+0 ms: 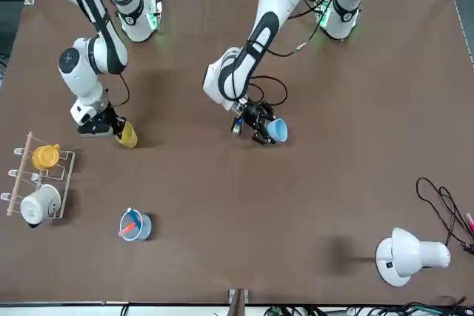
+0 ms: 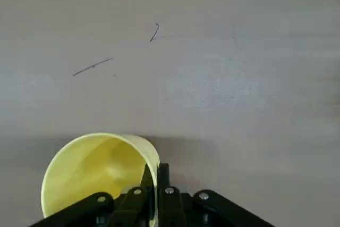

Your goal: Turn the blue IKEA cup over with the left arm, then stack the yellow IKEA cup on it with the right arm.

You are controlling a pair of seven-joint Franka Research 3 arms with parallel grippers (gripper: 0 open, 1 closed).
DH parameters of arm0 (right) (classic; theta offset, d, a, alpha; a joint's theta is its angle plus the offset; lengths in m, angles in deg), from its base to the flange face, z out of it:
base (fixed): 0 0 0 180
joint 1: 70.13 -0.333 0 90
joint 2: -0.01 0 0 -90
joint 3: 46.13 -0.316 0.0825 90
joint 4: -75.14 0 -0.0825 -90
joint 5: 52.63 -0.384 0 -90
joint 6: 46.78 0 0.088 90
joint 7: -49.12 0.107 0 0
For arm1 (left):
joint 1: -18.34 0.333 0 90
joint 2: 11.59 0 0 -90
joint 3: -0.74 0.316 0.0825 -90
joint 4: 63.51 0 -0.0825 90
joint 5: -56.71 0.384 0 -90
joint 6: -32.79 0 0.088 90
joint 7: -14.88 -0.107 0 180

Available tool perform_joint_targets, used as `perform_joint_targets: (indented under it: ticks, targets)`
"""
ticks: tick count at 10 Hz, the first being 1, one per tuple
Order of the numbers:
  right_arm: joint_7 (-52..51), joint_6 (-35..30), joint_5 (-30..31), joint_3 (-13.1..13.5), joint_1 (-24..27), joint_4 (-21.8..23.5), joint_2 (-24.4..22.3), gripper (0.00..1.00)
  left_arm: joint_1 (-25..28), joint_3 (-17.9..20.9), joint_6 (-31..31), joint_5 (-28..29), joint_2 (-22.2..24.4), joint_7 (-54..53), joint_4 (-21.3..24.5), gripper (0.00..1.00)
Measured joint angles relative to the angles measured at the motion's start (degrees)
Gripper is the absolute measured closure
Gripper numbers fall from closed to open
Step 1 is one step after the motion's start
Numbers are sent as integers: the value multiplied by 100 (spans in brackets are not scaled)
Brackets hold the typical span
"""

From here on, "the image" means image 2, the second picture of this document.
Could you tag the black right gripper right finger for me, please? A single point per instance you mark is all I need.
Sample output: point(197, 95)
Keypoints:
point(172, 205)

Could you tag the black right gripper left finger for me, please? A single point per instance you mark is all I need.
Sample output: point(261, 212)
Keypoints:
point(132, 205)

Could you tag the yellow plastic cup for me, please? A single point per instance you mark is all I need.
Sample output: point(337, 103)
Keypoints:
point(87, 163)

